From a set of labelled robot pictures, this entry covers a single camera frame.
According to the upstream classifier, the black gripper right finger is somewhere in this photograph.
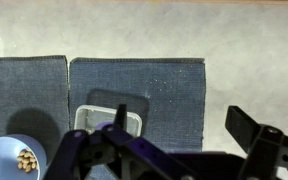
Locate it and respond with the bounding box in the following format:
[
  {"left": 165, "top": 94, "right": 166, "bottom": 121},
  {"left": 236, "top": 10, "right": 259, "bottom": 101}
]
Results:
[{"left": 225, "top": 106, "right": 288, "bottom": 180}]

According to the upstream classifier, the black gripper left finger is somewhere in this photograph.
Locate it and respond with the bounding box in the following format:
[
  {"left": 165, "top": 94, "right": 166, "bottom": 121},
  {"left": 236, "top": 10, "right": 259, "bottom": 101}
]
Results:
[{"left": 43, "top": 104, "right": 184, "bottom": 180}]

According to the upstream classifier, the blue bowl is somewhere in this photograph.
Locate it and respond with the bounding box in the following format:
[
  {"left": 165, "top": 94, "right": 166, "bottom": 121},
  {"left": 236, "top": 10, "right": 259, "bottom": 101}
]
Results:
[{"left": 0, "top": 134, "right": 47, "bottom": 180}]

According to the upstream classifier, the clear plastic container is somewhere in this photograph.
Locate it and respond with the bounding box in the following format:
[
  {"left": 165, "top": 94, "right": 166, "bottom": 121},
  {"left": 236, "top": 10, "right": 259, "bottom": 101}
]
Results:
[{"left": 74, "top": 105, "right": 143, "bottom": 137}]

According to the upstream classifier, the dark blue placemat centre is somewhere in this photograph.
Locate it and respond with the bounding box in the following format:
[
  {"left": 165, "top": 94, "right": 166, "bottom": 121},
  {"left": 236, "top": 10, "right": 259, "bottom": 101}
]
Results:
[{"left": 69, "top": 58, "right": 206, "bottom": 153}]

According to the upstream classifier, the dark blue placemat side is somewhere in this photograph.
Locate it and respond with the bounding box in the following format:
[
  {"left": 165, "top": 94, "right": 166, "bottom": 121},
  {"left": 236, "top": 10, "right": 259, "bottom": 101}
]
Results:
[{"left": 0, "top": 55, "right": 69, "bottom": 158}]

